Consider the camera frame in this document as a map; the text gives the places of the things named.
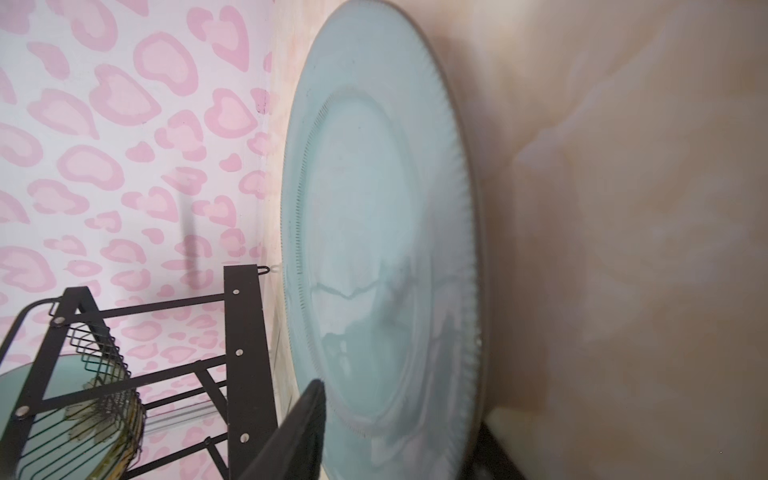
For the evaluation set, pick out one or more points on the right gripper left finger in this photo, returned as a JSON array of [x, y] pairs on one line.
[[294, 451]]

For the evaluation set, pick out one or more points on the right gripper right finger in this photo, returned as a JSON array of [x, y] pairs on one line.
[[488, 460]]

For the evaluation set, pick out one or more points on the mint green flower plate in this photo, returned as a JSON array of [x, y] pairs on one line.
[[95, 439]]

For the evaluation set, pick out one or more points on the grey blue plate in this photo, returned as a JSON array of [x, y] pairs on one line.
[[381, 251]]

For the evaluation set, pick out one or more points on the black wire dish rack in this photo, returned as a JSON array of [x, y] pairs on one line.
[[237, 382]]

